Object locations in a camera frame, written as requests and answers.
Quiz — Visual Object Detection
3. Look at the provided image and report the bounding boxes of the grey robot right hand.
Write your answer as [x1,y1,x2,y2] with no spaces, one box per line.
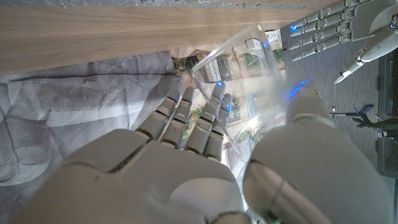
[9,81,394,224]

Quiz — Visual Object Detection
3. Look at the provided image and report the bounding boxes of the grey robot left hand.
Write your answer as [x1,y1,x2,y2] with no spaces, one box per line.
[287,0,398,85]

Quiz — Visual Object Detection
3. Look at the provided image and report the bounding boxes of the clear glass beaker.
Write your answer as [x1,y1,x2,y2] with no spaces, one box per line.
[190,23,293,162]

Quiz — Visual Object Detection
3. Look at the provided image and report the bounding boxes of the white power strip box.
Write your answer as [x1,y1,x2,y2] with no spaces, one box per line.
[264,29,282,44]

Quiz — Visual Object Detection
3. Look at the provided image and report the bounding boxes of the grey and black tool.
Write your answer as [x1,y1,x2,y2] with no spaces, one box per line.
[330,105,398,138]

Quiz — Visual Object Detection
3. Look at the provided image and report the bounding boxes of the printed backdrop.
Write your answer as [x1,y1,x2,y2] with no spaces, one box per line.
[0,29,287,224]

